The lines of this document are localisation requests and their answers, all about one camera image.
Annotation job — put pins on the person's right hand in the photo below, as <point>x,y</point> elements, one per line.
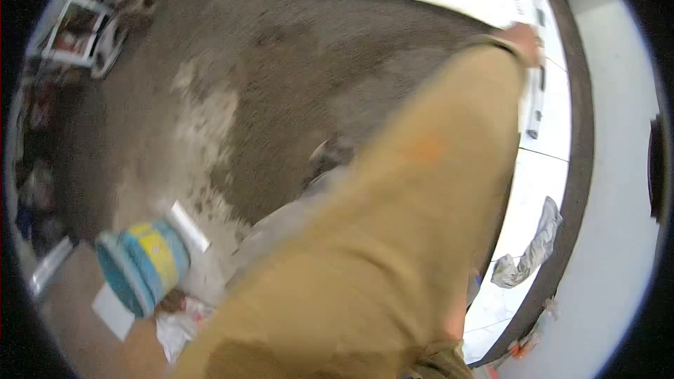
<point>524,42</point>

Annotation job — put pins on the white spirit level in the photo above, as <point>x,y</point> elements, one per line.
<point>536,100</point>

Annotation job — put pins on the grey crumpled rag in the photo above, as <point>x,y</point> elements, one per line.
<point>532,250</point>

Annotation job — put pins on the orange small debris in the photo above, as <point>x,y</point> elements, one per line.
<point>522,348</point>

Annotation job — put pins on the person's body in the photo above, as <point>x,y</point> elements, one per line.
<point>326,305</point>

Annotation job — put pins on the white narrow strip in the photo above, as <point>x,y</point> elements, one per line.
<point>189,226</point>

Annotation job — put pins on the blue and yellow bucket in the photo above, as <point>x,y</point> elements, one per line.
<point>145,266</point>

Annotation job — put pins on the white framed rack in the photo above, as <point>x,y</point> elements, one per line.
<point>79,31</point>

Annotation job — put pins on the white crumpled plastic bag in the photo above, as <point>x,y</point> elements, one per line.
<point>176,329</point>

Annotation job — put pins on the white flat tile piece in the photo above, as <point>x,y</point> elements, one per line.
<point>111,313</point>

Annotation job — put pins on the silver metal bar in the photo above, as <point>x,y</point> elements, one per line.
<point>50,266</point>

